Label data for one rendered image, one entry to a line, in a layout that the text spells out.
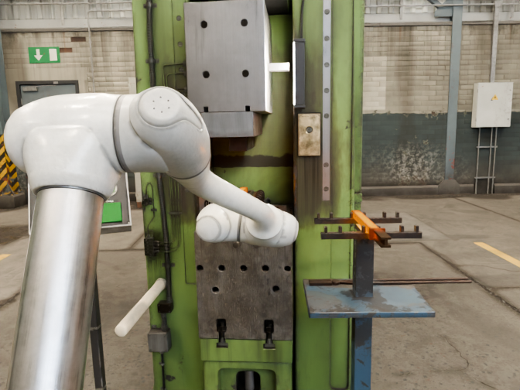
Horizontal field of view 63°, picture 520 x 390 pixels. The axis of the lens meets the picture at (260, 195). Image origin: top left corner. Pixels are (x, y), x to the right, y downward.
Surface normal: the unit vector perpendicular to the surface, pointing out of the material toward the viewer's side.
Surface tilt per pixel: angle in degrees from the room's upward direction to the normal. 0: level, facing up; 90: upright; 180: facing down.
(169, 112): 59
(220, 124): 90
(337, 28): 90
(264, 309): 90
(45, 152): 69
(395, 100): 91
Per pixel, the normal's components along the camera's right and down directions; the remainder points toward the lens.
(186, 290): -0.09, 0.16
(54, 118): -0.06, -0.25
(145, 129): -0.30, 0.53
